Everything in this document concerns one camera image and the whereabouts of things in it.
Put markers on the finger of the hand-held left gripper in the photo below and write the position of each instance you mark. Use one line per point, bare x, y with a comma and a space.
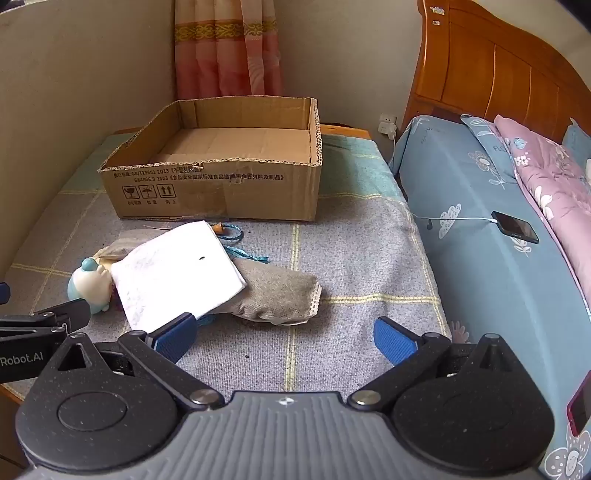
69, 311
3, 293

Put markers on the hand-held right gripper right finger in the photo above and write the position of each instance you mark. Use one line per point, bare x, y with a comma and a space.
392, 340

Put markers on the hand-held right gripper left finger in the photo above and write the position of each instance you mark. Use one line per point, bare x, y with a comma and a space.
173, 337

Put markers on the blue and white toy figure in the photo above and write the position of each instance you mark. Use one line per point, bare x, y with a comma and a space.
90, 286

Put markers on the white cloth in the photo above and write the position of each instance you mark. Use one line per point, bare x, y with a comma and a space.
184, 272

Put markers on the grey cloth sleeve cover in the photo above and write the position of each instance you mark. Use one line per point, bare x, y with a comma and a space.
281, 295

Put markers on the cardboard box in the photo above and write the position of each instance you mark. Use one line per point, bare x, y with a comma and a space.
221, 184

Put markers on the blue floral bed sheet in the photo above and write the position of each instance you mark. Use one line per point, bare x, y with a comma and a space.
480, 286

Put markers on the black smartphone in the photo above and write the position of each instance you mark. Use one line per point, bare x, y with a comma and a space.
515, 227

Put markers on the red smartphone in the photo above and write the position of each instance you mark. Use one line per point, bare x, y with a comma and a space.
581, 406

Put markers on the wooden table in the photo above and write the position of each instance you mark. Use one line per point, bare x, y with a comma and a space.
351, 133

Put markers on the blue floral pillow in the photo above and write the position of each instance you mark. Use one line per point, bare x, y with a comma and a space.
489, 147

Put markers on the wooden bed headboard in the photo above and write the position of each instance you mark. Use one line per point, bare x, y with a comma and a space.
498, 69

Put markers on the pink patterned curtain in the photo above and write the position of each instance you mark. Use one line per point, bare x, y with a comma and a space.
226, 46

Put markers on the white wall socket with charger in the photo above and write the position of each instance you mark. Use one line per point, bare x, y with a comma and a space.
388, 123

